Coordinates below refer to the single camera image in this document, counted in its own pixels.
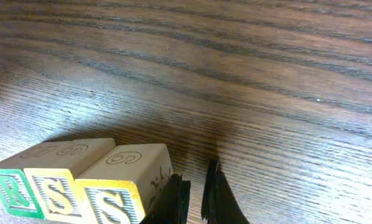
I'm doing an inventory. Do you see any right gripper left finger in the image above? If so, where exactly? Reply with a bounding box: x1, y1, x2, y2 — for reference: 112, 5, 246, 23
140, 174, 191, 224

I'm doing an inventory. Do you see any yellow S block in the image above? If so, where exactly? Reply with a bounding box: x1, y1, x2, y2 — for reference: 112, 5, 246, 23
20, 138, 115, 223
75, 144, 174, 223

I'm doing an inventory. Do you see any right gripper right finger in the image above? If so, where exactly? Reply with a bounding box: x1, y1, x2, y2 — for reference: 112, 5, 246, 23
201, 159, 249, 224

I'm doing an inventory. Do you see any green R block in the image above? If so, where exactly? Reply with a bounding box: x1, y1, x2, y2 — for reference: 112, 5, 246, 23
0, 141, 68, 219

